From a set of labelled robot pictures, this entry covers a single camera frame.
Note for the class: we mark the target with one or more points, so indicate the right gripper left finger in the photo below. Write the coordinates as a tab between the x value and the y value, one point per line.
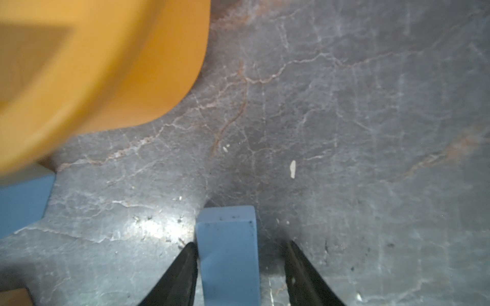
178	284

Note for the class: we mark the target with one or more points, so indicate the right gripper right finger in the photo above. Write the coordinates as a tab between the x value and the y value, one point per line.
304	284

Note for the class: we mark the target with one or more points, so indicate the long blue block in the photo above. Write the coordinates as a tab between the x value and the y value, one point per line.
229	255

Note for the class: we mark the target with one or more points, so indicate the natural wood block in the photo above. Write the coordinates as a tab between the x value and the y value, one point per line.
16	297

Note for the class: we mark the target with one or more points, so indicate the blue cube near tub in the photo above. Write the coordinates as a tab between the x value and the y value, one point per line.
24	197

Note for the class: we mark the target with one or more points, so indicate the yellow plastic tub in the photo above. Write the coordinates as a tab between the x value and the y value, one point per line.
74	67

